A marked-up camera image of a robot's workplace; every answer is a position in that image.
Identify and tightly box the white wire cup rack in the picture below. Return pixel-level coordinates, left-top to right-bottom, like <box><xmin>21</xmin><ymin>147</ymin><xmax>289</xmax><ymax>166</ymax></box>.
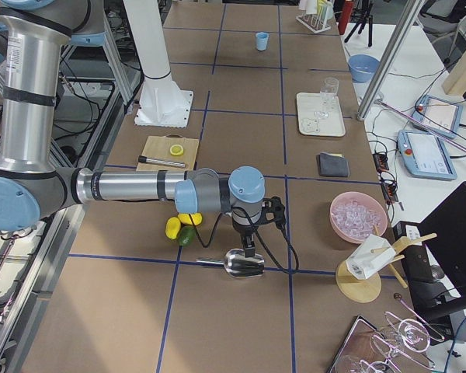
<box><xmin>296</xmin><ymin>0</ymin><xmax>333</xmax><ymax>34</ymax></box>

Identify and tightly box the wooden stand with base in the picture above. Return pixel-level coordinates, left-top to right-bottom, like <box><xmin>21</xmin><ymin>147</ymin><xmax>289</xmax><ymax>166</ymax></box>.
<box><xmin>336</xmin><ymin>233</ymin><xmax>437</xmax><ymax>303</ymax></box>

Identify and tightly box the lemon half slice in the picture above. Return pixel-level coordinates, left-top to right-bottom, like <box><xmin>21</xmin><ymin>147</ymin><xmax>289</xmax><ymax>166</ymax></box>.
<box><xmin>169</xmin><ymin>144</ymin><xmax>185</xmax><ymax>157</ymax></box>

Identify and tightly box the steel handled knife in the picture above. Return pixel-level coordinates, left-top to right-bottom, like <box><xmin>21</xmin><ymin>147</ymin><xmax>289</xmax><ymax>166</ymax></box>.
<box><xmin>137</xmin><ymin>155</ymin><xmax>186</xmax><ymax>169</ymax></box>

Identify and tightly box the pink bowl of ice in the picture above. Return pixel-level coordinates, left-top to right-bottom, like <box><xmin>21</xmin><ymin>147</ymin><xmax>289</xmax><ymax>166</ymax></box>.
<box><xmin>329</xmin><ymin>192</ymin><xmax>388</xmax><ymax>244</ymax></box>

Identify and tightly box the white paper box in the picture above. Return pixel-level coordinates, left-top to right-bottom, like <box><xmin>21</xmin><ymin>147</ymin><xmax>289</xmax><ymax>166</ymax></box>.
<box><xmin>346</xmin><ymin>235</ymin><xmax>396</xmax><ymax>280</ymax></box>

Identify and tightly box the yellow lemon far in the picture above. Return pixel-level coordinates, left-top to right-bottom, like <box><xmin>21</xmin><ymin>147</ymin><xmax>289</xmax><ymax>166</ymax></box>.
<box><xmin>177</xmin><ymin>213</ymin><xmax>203</xmax><ymax>225</ymax></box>

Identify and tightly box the dark metal tray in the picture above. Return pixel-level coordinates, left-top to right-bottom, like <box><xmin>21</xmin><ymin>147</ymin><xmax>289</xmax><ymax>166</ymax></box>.
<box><xmin>327</xmin><ymin>315</ymin><xmax>392</xmax><ymax>373</ymax></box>

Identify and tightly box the yellow lemon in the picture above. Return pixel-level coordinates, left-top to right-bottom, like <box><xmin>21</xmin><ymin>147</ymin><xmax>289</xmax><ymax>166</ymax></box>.
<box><xmin>165</xmin><ymin>217</ymin><xmax>182</xmax><ymax>240</ymax></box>
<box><xmin>177</xmin><ymin>213</ymin><xmax>203</xmax><ymax>225</ymax></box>

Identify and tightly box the pink metal rod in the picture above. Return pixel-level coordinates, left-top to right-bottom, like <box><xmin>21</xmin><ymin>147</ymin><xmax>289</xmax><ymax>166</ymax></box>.
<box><xmin>374</xmin><ymin>99</ymin><xmax>466</xmax><ymax>154</ymax></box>

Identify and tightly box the yellow lemon near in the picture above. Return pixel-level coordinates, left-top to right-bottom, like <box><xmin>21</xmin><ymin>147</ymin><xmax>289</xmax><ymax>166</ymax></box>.
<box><xmin>165</xmin><ymin>217</ymin><xmax>182</xmax><ymax>240</ymax></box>

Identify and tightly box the light blue plastic cup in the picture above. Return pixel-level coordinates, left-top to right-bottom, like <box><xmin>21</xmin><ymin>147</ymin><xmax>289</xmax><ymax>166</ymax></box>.
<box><xmin>256</xmin><ymin>32</ymin><xmax>270</xmax><ymax>51</ymax></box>

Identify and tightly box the grey folded cloth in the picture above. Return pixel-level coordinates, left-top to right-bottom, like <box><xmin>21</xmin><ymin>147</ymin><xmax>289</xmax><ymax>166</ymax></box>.
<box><xmin>316</xmin><ymin>152</ymin><xmax>350</xmax><ymax>177</ymax></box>

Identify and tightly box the black tripod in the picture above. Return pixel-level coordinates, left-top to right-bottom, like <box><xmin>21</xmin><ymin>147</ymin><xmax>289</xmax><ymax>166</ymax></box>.
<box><xmin>343</xmin><ymin>0</ymin><xmax>374</xmax><ymax>47</ymax></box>

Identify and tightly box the near teach pendant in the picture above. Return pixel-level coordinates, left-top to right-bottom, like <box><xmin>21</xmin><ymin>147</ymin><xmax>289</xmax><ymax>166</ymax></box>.
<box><xmin>397</xmin><ymin>130</ymin><xmax>457</xmax><ymax>180</ymax></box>

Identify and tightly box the far teach pendant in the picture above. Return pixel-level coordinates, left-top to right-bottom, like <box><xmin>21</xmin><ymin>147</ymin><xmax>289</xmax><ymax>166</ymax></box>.
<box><xmin>412</xmin><ymin>95</ymin><xmax>463</xmax><ymax>139</ymax></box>

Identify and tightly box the black monitor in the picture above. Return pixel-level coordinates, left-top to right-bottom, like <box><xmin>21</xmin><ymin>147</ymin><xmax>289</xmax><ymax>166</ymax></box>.
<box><xmin>403</xmin><ymin>182</ymin><xmax>466</xmax><ymax>321</ymax></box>

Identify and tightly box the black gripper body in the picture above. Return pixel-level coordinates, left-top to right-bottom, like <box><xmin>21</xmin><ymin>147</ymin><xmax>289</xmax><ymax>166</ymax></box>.
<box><xmin>231</xmin><ymin>211</ymin><xmax>261</xmax><ymax>248</ymax></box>

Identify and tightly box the green lime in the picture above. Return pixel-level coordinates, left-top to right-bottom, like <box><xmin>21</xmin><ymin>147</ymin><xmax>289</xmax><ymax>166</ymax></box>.
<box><xmin>177</xmin><ymin>225</ymin><xmax>196</xmax><ymax>247</ymax></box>

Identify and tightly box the wooden cutting board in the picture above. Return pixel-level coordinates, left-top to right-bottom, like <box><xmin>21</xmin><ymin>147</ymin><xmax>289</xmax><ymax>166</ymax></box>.
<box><xmin>137</xmin><ymin>135</ymin><xmax>200</xmax><ymax>171</ymax></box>

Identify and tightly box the cream bear tray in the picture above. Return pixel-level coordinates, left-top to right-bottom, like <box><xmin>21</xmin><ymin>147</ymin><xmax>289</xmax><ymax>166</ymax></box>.
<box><xmin>296</xmin><ymin>92</ymin><xmax>346</xmax><ymax>138</ymax></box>

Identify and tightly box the aluminium frame post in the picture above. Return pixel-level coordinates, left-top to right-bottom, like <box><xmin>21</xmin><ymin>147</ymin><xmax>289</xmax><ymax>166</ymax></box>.
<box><xmin>356</xmin><ymin>0</ymin><xmax>425</xmax><ymax>120</ymax></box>

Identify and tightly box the steel ice scoop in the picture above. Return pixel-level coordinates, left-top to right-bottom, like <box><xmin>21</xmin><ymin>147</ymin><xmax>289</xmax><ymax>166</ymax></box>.
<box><xmin>196</xmin><ymin>249</ymin><xmax>265</xmax><ymax>278</ymax></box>

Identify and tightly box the clear wine glass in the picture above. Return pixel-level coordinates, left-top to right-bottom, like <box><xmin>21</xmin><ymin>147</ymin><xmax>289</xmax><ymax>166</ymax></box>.
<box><xmin>315</xmin><ymin>77</ymin><xmax>339</xmax><ymax>120</ymax></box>

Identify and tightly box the teach pendant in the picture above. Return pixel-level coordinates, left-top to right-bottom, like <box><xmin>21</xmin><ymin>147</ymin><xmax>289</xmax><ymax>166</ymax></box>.
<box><xmin>412</xmin><ymin>95</ymin><xmax>463</xmax><ymax>139</ymax></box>
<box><xmin>397</xmin><ymin>130</ymin><xmax>457</xmax><ymax>180</ymax></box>

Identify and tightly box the blue bowl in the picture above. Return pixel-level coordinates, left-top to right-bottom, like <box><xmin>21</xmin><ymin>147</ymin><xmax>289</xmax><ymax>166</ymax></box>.
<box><xmin>348</xmin><ymin>54</ymin><xmax>380</xmax><ymax>83</ymax></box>

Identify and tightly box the black camera cable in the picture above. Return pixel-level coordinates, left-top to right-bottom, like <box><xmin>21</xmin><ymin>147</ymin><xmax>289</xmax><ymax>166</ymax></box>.
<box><xmin>191</xmin><ymin>209</ymin><xmax>301</xmax><ymax>275</ymax></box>

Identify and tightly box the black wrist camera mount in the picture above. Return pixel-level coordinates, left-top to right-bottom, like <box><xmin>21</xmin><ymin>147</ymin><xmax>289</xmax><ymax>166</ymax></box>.
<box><xmin>261</xmin><ymin>196</ymin><xmax>286</xmax><ymax>229</ymax></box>

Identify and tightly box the glass rack with glasses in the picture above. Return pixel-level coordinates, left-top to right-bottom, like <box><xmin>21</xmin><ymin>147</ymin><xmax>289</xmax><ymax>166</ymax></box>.
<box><xmin>333</xmin><ymin>309</ymin><xmax>446</xmax><ymax>373</ymax></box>

